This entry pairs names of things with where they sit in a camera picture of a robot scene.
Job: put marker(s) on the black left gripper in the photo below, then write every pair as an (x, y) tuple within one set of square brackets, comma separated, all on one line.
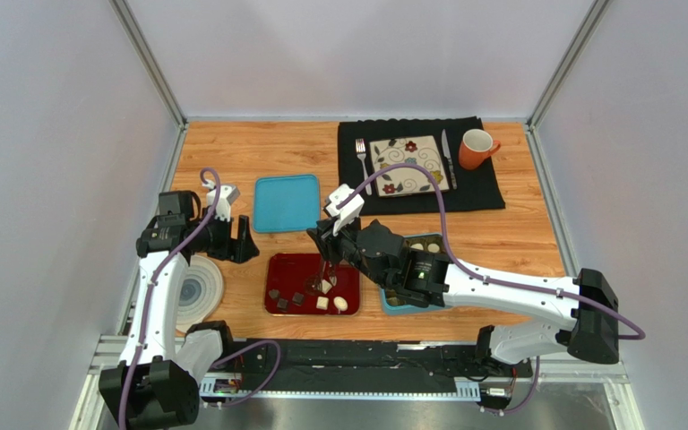
[(239, 250)]

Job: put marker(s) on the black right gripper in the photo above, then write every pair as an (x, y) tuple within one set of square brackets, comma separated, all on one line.
[(331, 239)]

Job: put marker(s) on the white egg-shaped chocolate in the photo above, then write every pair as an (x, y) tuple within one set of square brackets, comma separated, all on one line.
[(341, 304)]

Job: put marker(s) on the white rectangular chocolate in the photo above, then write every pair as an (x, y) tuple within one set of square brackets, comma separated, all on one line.
[(325, 287)]

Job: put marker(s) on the dark striped square chocolate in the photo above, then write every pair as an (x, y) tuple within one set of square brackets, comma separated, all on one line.
[(298, 298)]

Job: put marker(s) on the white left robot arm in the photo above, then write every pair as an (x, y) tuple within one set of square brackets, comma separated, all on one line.
[(154, 385)]

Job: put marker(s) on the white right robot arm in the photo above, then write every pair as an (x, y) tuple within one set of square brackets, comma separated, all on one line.
[(573, 315)]

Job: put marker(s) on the blue chocolate tin box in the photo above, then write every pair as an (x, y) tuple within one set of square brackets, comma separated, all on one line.
[(394, 306)]

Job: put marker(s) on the white square chocolate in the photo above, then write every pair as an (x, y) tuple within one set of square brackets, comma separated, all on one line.
[(322, 303)]

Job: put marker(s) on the red chocolate tray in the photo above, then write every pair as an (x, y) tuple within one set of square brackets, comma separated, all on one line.
[(288, 272)]

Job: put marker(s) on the white round plate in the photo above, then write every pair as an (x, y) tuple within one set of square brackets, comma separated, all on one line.
[(200, 294)]

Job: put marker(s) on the black cloth placemat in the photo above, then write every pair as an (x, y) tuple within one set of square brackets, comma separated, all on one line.
[(477, 189)]

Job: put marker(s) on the blue tin lid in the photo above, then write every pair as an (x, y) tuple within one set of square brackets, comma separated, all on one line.
[(285, 204)]

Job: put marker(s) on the floral square plate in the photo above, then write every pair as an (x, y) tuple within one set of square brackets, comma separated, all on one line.
[(421, 151)]

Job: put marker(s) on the silver table knife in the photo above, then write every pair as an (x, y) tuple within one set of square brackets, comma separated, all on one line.
[(448, 158)]

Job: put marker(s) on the orange mug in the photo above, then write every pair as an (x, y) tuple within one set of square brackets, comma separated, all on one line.
[(476, 147)]

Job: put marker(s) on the silver fork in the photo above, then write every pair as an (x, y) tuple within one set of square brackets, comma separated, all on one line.
[(361, 150)]

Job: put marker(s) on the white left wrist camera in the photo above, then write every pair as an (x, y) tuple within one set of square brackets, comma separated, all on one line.
[(220, 200)]

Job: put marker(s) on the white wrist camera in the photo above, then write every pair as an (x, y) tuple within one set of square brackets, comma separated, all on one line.
[(220, 200), (343, 206)]

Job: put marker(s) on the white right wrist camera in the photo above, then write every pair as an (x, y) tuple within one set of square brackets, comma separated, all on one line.
[(343, 206)]

